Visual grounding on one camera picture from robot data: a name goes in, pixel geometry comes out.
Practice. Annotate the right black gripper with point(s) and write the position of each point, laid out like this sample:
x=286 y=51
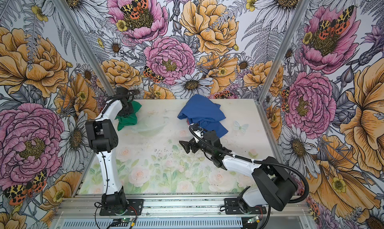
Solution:
x=193 y=142

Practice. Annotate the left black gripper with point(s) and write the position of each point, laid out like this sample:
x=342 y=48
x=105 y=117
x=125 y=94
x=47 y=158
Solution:
x=130 y=110

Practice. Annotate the green cloth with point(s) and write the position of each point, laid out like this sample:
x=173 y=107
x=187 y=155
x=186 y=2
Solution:
x=130 y=120

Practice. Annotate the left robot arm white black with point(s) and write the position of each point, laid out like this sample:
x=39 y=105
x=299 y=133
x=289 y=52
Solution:
x=103 y=139

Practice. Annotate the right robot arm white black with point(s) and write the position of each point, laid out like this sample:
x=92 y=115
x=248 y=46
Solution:
x=274 y=185

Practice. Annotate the blue cloth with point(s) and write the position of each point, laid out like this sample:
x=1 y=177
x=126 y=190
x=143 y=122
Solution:
x=201 y=110

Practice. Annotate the right green circuit board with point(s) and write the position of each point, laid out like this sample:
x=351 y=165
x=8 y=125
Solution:
x=253 y=220

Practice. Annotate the green circuit board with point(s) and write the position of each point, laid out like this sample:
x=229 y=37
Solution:
x=125 y=221
x=253 y=220

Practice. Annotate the left green circuit board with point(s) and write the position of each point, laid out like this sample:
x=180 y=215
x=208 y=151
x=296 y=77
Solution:
x=125 y=221

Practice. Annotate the aluminium front rail frame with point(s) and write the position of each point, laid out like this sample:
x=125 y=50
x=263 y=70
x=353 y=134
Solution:
x=178 y=212

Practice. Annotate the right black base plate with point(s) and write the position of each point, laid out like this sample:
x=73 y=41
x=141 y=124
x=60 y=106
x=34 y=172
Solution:
x=232 y=206

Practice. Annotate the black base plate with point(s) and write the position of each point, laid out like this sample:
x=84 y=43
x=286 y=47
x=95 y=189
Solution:
x=134 y=208
x=232 y=206

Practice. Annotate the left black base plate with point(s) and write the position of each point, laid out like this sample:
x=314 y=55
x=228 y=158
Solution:
x=134 y=208

